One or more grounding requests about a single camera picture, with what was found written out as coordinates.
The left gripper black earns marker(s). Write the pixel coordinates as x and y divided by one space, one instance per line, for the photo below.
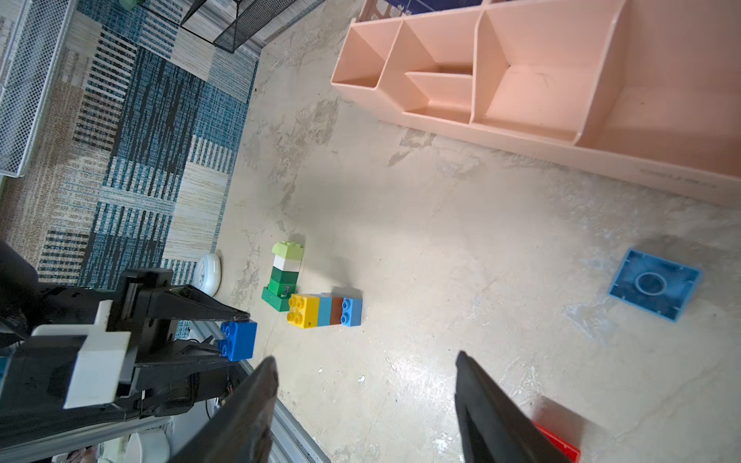
148 308

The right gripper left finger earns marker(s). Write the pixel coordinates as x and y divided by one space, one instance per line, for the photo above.
240 431

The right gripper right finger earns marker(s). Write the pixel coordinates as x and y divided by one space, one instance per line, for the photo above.
492 427

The dark blue lego brick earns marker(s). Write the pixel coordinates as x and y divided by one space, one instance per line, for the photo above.
239 340

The long green lego brick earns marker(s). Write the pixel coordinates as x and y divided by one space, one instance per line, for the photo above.
280 303

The bright green square lego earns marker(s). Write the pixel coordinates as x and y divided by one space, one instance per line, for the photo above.
281 289

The dark green square lego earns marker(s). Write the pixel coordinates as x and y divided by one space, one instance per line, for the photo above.
283 277

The yellow lego brick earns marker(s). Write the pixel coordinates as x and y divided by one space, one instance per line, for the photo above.
303 311

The cream square lego brick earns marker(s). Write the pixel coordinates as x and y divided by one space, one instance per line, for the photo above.
286 265

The light blue lego brick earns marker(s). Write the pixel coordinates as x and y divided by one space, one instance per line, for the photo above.
325 310

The brown square lego brick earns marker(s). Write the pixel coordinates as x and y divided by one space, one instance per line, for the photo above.
336 315

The medium blue square lego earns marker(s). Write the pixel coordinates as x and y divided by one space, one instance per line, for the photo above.
655 285

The lime green lego brick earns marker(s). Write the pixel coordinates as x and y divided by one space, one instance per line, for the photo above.
288 250

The long blue lego brick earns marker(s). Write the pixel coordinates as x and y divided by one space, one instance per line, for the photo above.
351 312

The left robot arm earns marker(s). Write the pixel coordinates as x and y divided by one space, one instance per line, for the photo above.
73 357

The red lego brick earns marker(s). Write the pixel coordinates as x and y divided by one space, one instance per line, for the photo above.
571 452

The pale blue round clock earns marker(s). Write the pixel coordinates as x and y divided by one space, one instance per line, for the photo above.
207 274

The pink desk file organizer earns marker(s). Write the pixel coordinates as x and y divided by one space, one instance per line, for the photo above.
642 91

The black wire shelf rack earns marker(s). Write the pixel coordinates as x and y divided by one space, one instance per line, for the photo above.
230 25

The white wire mesh basket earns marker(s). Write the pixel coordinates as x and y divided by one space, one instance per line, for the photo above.
33 33

